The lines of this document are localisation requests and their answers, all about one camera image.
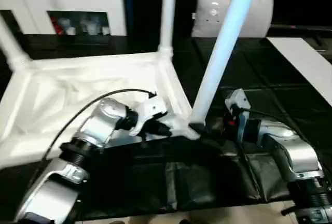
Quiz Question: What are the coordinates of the white plastic table leg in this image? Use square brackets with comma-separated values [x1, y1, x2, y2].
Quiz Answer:
[0, 16, 31, 72]
[190, 0, 264, 127]
[156, 0, 179, 59]

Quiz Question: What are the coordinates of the white plastic table top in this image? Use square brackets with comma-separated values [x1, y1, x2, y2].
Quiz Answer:
[0, 48, 202, 170]

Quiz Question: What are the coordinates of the black table mat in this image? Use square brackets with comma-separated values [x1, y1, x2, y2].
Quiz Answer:
[0, 33, 332, 221]

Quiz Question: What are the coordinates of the grey cushion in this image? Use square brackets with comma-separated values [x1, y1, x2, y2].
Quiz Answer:
[191, 0, 275, 38]

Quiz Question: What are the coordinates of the white cabinet with glass doors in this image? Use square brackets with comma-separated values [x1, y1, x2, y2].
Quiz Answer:
[0, 0, 128, 36]

